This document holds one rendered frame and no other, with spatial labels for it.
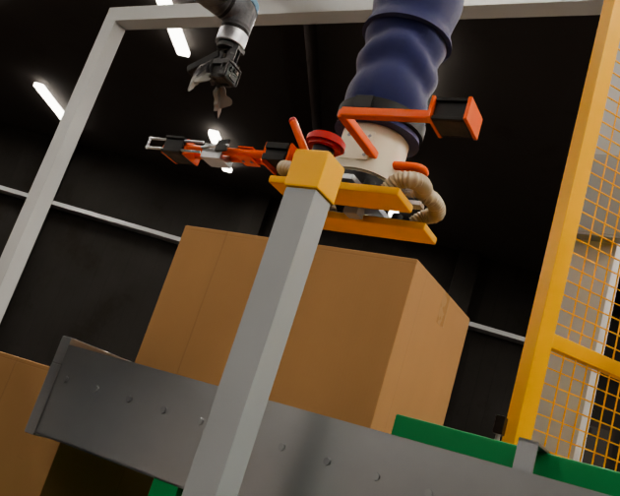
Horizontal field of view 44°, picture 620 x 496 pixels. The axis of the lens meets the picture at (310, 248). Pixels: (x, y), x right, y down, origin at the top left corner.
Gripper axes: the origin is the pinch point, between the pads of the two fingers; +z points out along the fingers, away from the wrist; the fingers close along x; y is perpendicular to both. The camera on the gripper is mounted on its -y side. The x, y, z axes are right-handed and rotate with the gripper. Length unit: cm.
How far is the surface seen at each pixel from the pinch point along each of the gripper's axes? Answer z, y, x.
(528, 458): 76, 119, -31
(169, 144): 14.7, -2.7, -3.4
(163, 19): -172, -238, 180
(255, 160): 15.1, 24.1, 2.1
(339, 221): 28, 52, 8
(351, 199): 27, 62, -8
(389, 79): -4, 63, -8
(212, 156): 17.1, 13.0, -2.3
